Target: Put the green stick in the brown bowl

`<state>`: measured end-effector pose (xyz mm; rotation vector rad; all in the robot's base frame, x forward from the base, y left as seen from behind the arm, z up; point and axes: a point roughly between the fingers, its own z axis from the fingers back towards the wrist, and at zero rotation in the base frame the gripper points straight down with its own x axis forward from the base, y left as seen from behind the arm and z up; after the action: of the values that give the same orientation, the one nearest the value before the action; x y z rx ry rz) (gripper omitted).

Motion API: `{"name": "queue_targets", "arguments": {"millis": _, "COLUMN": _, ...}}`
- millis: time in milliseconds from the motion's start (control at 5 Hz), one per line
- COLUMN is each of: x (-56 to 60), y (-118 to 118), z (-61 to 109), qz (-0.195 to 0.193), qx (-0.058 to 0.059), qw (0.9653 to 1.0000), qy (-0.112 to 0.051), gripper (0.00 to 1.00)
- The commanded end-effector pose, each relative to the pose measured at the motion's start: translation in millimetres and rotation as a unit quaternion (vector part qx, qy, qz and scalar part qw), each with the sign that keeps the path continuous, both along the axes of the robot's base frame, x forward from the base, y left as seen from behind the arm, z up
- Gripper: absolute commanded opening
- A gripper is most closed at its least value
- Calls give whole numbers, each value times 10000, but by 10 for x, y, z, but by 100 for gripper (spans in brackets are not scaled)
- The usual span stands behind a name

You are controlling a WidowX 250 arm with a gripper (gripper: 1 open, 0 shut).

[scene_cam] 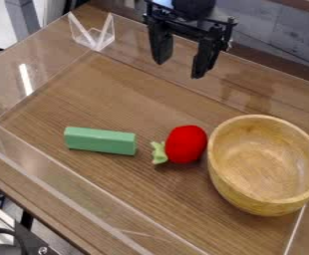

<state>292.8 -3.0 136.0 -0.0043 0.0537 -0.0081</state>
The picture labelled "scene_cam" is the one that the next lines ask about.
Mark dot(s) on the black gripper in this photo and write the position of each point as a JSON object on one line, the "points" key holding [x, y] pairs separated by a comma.
{"points": [[191, 18]]}

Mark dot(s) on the green foam block stick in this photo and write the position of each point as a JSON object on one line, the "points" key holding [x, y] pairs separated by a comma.
{"points": [[100, 140]]}

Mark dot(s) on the brown wooden bowl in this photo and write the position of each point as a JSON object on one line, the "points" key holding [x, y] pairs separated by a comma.
{"points": [[258, 164]]}

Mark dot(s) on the red plush strawberry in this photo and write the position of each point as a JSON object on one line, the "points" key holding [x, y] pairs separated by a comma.
{"points": [[183, 146]]}

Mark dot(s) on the black clamp under table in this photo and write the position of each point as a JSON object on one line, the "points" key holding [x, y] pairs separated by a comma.
{"points": [[34, 245]]}

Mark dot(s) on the clear acrylic corner bracket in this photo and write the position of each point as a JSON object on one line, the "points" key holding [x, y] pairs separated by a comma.
{"points": [[92, 38]]}

